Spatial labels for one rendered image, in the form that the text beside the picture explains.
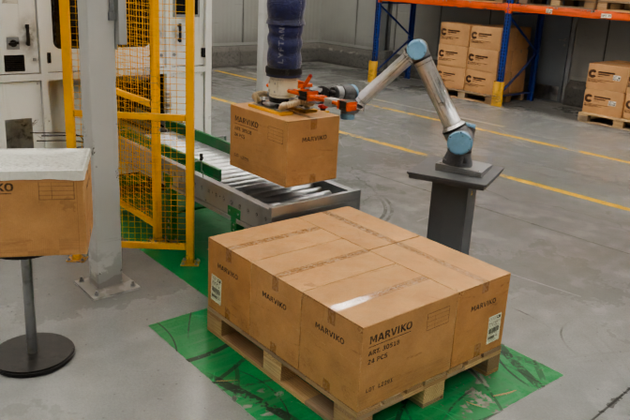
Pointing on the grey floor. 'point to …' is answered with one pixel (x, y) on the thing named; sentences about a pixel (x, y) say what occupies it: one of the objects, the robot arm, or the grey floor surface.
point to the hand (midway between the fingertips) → (310, 96)
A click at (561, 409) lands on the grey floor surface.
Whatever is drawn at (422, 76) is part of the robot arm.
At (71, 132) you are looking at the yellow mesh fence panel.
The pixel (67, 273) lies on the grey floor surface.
